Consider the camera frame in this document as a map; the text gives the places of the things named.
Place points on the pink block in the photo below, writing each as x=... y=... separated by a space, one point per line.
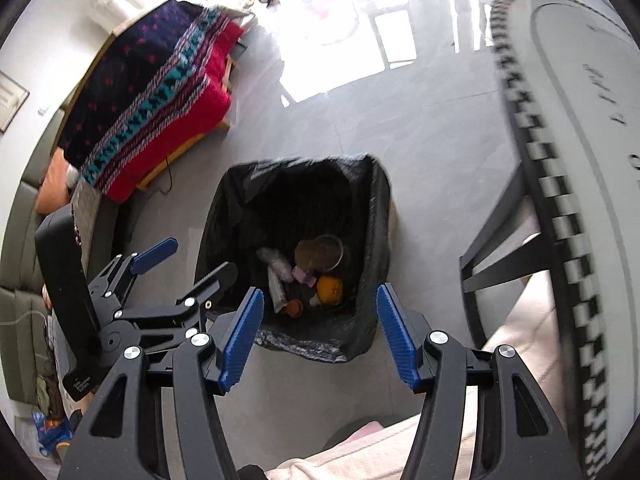
x=302 y=276

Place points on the orange round object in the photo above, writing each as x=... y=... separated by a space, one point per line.
x=331 y=290

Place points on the grey sofa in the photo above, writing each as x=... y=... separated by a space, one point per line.
x=20 y=260

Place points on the blue bag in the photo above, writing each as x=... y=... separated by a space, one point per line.
x=50 y=427

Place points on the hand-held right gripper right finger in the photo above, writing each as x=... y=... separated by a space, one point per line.
x=397 y=335

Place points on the black bag-lined bin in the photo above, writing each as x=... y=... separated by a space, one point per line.
x=250 y=200

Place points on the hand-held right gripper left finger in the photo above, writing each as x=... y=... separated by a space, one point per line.
x=242 y=340

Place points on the orange-red cap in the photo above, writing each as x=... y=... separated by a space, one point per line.
x=294 y=308

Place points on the patterned blue red blanket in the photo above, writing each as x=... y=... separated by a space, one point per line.
x=150 y=85

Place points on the grey table leg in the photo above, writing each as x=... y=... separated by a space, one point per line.
x=500 y=255

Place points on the person's cream trousers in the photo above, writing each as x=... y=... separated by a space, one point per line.
x=530 y=340

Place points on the orange cushion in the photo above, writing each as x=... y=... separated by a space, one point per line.
x=50 y=192

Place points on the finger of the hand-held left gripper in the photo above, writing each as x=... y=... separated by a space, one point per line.
x=215 y=280
x=155 y=254

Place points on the wall picture frame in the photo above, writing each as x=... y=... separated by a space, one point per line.
x=10 y=100

